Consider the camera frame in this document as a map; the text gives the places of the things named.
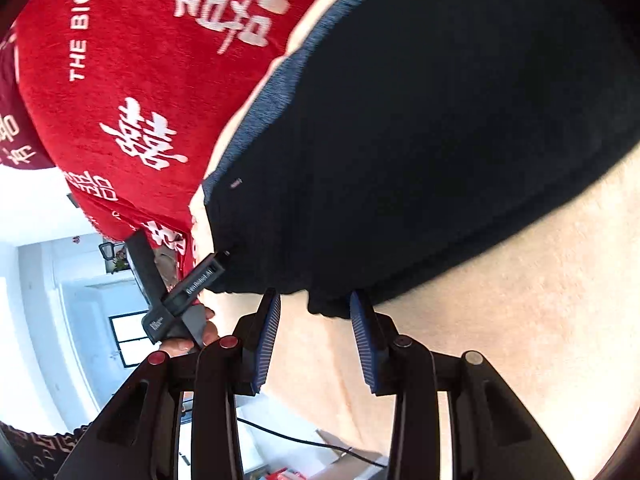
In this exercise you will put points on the person's left hand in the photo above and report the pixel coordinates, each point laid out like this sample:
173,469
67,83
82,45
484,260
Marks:
210,327

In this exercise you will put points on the black frame window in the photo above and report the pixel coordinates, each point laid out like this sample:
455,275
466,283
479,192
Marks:
127,335

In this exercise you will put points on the dark patterned cloth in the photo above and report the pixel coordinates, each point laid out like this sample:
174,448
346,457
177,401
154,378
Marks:
30,450

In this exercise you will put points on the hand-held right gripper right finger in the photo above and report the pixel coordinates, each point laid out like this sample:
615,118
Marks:
364,347

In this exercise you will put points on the red printed blanket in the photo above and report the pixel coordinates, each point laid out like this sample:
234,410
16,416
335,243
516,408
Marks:
150,75

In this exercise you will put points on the cream cushion pad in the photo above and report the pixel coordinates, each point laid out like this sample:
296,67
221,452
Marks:
500,310

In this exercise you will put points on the cardboard box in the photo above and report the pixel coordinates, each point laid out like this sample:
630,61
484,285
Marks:
345,465

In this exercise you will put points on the dark red printed pillow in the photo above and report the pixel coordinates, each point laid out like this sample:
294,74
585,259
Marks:
20,120

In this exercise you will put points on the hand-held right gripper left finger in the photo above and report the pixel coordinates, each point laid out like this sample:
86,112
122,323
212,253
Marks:
265,345

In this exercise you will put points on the black pants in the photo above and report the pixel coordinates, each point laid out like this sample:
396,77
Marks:
410,125

